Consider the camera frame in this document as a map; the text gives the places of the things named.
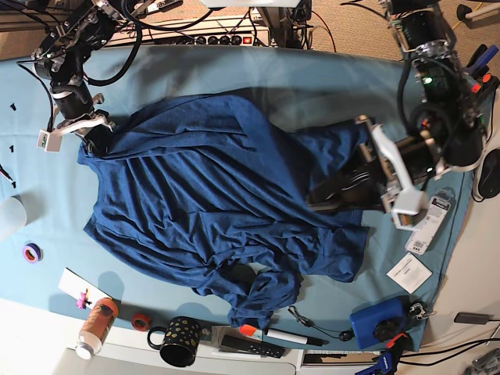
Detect silver key ring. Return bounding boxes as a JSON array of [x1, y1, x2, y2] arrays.
[[408, 302, 438, 321]]

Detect clear blister pack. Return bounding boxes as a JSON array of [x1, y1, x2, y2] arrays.
[[405, 189, 452, 255]]

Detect black remote control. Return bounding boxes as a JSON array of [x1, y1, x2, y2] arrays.
[[220, 335, 286, 359]]

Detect pink small clip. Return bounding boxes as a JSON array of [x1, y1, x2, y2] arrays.
[[76, 289, 93, 309]]

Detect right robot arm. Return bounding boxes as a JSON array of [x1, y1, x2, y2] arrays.
[[17, 1, 142, 157]]

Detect blue orange bottom clamp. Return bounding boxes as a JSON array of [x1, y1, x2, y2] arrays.
[[355, 332, 412, 375]]

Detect black mug yellow dots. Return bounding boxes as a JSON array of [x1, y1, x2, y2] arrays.
[[147, 316, 202, 368]]

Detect red tape roll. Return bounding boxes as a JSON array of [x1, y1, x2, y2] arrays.
[[130, 313, 151, 332]]

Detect carabiner with black lanyard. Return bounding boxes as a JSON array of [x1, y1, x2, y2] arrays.
[[287, 305, 355, 342]]

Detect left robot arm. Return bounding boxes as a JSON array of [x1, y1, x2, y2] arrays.
[[306, 1, 488, 216]]

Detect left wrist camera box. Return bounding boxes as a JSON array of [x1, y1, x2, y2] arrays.
[[391, 187, 427, 231]]

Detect orange plastic bottle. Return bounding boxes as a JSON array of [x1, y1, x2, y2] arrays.
[[75, 298, 118, 360]]

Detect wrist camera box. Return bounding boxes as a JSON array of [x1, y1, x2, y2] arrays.
[[37, 130, 62, 152], [391, 187, 427, 231]]

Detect black computer mouse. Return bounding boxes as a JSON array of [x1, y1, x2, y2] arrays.
[[478, 148, 500, 198]]

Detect black adapter block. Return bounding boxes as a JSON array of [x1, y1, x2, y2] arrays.
[[454, 312, 491, 325]]

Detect white black marker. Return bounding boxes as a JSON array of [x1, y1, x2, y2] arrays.
[[263, 329, 327, 347]]

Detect blue spring clamp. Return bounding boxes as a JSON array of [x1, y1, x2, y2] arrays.
[[465, 44, 499, 75]]

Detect white paper card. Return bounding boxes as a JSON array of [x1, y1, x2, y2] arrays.
[[387, 252, 432, 294]]

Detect orange black bar clamp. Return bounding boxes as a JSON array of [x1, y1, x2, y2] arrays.
[[471, 73, 499, 105]]

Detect white paper strip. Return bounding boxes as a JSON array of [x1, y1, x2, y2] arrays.
[[58, 268, 109, 303]]

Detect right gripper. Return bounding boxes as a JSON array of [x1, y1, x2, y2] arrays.
[[51, 84, 115, 157]]

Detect translucent plastic cup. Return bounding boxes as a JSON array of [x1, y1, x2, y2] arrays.
[[0, 197, 27, 241]]

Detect purple tape roll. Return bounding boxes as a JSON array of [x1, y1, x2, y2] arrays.
[[22, 243, 42, 263]]

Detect blue box with knob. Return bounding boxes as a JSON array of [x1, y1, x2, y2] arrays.
[[349, 297, 409, 349]]

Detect yellow cable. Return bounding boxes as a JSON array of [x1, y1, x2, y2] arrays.
[[452, 0, 484, 30]]

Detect red cube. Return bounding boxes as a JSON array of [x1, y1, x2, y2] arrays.
[[238, 324, 257, 337]]

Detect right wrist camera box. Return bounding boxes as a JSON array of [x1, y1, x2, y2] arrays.
[[37, 130, 62, 152]]

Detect dark blue t-shirt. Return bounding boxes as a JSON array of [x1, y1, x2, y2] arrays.
[[77, 95, 368, 328]]

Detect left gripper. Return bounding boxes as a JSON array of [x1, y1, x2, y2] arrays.
[[306, 115, 445, 213]]

